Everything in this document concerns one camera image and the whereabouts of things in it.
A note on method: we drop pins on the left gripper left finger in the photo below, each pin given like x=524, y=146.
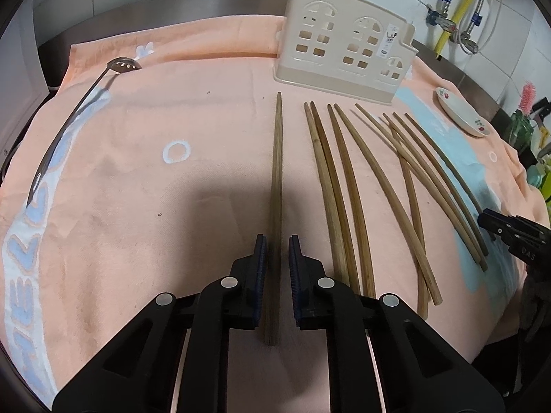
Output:
x=232, y=302

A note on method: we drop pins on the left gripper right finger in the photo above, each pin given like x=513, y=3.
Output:
x=321, y=303

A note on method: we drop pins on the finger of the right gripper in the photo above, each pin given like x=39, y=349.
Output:
x=494, y=223

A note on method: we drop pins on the green glass bottle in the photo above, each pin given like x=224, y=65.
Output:
x=518, y=134

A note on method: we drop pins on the white floral ceramic dish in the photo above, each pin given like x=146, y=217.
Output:
x=462, y=113

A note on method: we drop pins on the pink bottle brush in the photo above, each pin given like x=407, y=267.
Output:
x=528, y=96

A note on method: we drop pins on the peach printed towel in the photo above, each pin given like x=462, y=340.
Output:
x=150, y=171

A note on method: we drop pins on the metal water valve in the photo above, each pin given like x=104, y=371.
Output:
x=435, y=18

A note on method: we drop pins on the beige plastic utensil holder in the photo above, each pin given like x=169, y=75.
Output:
x=348, y=47

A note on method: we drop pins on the white microwave oven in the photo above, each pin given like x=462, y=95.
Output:
x=23, y=86

